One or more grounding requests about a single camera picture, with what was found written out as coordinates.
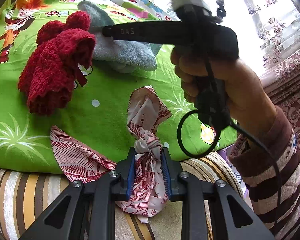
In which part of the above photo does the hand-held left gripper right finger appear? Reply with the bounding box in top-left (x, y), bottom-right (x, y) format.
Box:
top-left (161, 147), bottom-right (275, 240)

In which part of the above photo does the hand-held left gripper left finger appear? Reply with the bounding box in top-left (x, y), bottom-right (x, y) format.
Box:
top-left (19, 147), bottom-right (137, 240)

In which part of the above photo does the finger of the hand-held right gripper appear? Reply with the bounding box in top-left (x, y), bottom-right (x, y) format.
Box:
top-left (102, 21), bottom-right (181, 46)

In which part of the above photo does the red and white scarf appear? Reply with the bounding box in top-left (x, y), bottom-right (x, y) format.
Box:
top-left (50, 85), bottom-right (173, 224)

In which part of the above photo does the blue grey towel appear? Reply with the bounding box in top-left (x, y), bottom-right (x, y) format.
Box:
top-left (77, 0), bottom-right (163, 74)

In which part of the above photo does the red fluffy towel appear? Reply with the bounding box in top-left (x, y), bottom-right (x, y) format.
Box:
top-left (17, 10), bottom-right (97, 117)

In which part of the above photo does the person's right forearm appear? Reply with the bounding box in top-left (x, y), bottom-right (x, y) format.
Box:
top-left (228, 105), bottom-right (300, 240)

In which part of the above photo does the person's right hand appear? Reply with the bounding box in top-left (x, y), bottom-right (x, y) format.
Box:
top-left (170, 46), bottom-right (277, 133)

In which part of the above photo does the white lace curtain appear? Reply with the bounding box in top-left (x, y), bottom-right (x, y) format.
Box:
top-left (229, 0), bottom-right (300, 81)

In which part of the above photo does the green cartoon printed blanket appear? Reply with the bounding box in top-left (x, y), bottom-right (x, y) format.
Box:
top-left (0, 0), bottom-right (238, 175)

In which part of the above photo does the striped fringed sofa cushion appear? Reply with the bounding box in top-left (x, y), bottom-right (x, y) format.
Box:
top-left (0, 151), bottom-right (246, 240)

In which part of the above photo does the pink patterned drape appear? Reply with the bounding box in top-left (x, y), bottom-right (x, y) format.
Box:
top-left (261, 52), bottom-right (300, 156)

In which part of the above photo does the black cable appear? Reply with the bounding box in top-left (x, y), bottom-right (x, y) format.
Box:
top-left (177, 55), bottom-right (282, 231)

